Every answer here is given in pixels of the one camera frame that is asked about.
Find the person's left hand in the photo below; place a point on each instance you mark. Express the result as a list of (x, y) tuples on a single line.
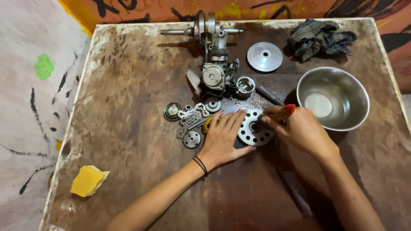
[(221, 141)]

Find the person's right hand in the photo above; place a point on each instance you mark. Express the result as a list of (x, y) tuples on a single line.
[(300, 131)]

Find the person's right fingers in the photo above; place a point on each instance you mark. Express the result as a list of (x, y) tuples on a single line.
[(271, 118)]

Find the large toothed steel gear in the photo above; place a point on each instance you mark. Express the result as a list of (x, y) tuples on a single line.
[(255, 134)]

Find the black cylindrical rod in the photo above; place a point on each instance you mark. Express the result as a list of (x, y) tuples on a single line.
[(269, 95)]

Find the silver piston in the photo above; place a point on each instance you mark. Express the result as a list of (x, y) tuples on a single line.
[(245, 86)]

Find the small silver sprocket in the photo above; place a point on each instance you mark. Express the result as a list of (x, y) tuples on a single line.
[(213, 105)]

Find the round silver pulley plate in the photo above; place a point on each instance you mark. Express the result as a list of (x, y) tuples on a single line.
[(265, 56)]

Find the brass toothed gear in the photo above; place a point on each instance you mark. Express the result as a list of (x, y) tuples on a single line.
[(209, 123)]

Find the stainless steel bowl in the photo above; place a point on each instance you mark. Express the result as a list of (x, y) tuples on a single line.
[(333, 98)]

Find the grey carburetor assembly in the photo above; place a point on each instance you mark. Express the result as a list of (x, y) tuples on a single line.
[(216, 75)]

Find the thin steel pin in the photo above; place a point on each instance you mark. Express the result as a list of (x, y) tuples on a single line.
[(200, 122)]

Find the small round steel disc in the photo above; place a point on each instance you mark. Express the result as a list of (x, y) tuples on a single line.
[(191, 139)]

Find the small steel bushing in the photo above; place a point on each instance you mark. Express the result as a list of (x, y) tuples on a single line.
[(188, 107)]

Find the black wrist bands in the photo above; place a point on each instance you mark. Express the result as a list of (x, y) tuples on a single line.
[(200, 165)]

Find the dark crumpled rag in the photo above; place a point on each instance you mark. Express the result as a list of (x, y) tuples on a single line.
[(321, 38)]

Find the round dark metal cap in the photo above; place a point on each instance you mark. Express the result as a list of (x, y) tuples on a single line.
[(172, 111)]

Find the steel crankshaft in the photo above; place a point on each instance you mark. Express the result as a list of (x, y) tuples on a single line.
[(202, 29)]

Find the yellow sponge piece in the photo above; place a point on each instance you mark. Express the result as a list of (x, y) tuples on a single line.
[(88, 180)]

